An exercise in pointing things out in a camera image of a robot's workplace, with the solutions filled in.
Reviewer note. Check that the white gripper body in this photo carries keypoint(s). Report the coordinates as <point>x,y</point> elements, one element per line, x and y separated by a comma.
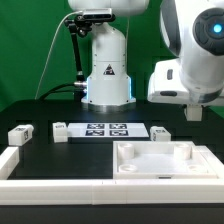
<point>165,86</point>

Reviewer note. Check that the white marker sheet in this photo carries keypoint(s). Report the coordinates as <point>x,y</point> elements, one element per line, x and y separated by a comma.
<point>112,130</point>

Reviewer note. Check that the grey camera on mount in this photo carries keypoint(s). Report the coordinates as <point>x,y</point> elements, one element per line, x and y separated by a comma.
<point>103,14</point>

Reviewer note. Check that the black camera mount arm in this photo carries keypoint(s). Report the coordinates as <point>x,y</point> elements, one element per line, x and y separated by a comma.
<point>77,50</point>

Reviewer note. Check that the white U-shaped fence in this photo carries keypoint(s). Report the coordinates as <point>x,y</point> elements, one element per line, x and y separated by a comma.
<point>92,192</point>

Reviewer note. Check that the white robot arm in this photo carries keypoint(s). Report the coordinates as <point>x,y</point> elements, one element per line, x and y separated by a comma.
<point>193,30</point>

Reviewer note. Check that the white square tabletop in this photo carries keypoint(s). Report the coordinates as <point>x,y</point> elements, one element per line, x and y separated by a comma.
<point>161,160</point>

